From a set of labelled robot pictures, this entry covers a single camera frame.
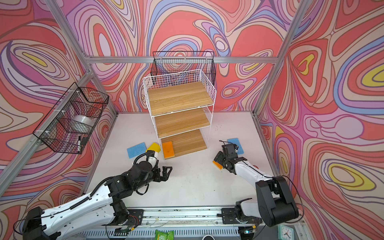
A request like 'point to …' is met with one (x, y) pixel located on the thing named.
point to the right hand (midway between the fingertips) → (222, 162)
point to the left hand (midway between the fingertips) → (168, 167)
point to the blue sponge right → (236, 141)
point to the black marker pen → (79, 144)
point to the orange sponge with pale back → (168, 150)
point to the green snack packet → (162, 235)
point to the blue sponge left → (136, 150)
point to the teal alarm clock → (285, 233)
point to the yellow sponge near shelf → (154, 146)
